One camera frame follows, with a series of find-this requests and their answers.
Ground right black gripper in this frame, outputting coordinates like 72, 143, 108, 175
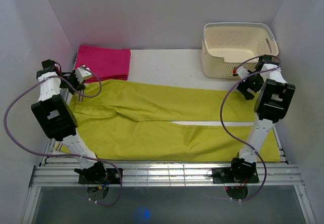
236, 70, 264, 101

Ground yellow-green trousers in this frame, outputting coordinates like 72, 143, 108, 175
54, 79, 281, 163

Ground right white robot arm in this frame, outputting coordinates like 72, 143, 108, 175
228, 55, 296, 182

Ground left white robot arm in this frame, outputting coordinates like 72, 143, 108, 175
31, 59, 108, 184

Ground folded pink trousers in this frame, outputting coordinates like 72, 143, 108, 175
76, 45, 131, 81

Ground cream perforated plastic basket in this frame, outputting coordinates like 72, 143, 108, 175
201, 22, 279, 79

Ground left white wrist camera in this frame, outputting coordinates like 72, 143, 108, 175
75, 66, 93, 83

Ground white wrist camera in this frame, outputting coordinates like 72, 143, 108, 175
75, 66, 93, 83
232, 66, 252, 80

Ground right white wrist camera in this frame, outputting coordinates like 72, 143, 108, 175
232, 66, 252, 80

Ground aluminium rail frame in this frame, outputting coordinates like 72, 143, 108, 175
22, 156, 316, 223

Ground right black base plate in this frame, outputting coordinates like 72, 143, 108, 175
206, 167, 259, 200

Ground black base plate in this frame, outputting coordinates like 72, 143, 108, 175
73, 167, 124, 201
206, 167, 259, 200

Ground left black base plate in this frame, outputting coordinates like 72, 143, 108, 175
73, 167, 124, 201

